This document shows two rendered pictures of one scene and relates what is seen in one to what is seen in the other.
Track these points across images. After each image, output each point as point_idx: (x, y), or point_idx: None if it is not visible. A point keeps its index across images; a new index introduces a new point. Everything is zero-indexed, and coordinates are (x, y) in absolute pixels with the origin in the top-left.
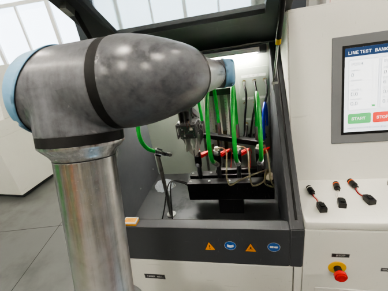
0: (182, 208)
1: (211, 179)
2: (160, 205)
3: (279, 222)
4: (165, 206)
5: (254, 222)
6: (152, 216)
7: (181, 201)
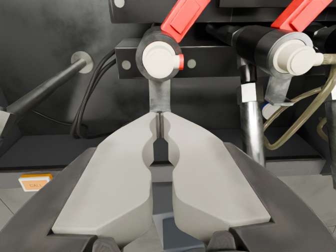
0: (101, 39)
1: (199, 55)
2: (31, 24)
3: (311, 164)
4: (52, 32)
5: (271, 166)
6: (38, 70)
7: (84, 7)
